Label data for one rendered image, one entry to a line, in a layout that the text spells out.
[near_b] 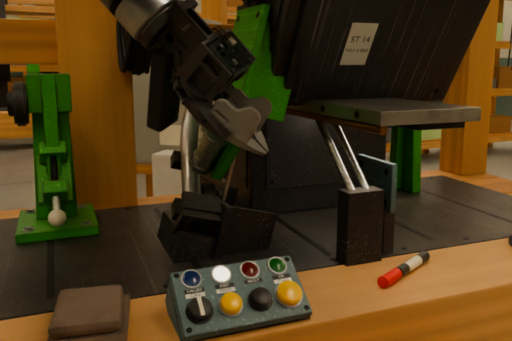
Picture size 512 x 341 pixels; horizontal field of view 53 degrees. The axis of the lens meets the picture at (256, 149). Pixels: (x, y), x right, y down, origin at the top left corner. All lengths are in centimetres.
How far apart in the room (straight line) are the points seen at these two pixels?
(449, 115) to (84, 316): 50
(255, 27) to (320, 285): 38
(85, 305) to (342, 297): 31
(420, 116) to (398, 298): 23
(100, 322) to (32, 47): 72
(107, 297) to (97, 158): 52
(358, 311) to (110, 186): 64
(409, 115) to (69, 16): 68
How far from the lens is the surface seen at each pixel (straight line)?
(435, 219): 103
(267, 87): 78
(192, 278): 60
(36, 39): 117
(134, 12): 66
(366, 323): 65
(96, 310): 60
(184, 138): 88
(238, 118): 64
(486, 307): 77
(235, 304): 58
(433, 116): 70
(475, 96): 152
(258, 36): 76
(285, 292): 60
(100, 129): 110
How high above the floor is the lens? 119
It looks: 10 degrees down
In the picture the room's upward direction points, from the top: straight up
